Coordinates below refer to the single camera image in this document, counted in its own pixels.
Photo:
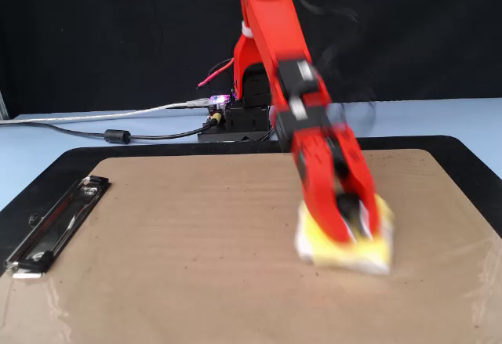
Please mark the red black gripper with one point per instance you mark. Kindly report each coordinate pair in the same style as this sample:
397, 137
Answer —
333, 134

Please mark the yellow sponge with black knob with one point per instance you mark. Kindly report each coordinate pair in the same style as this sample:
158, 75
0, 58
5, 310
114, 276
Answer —
345, 256

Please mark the controller circuit board with LED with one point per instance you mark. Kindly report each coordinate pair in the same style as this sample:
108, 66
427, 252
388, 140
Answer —
219, 103

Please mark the brown clipboard board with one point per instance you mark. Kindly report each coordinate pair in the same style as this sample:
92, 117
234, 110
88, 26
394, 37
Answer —
176, 261

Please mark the yellow barrel plug connector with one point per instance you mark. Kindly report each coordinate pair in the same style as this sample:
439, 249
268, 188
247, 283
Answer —
215, 117

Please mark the silver metal clipboard clip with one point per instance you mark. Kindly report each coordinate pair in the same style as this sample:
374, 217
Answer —
59, 222

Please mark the black backdrop cloth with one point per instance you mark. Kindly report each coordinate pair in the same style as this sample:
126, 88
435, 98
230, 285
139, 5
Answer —
98, 26

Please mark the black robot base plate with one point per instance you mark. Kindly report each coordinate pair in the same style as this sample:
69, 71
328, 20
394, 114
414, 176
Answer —
219, 136

